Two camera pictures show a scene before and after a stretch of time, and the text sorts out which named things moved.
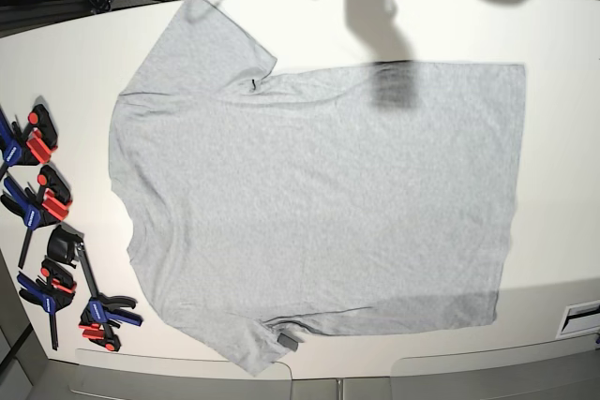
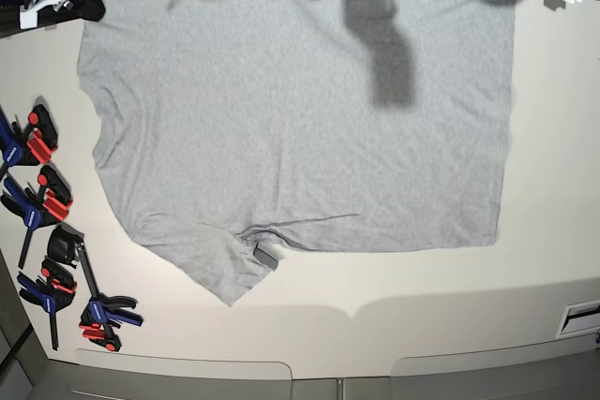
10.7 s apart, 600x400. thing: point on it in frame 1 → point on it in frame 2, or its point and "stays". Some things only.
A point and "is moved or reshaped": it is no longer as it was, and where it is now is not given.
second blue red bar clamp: x=50 y=200 stays
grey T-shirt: x=339 y=200 is moved or reshaped
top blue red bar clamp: x=31 y=147 stays
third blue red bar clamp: x=53 y=289 stays
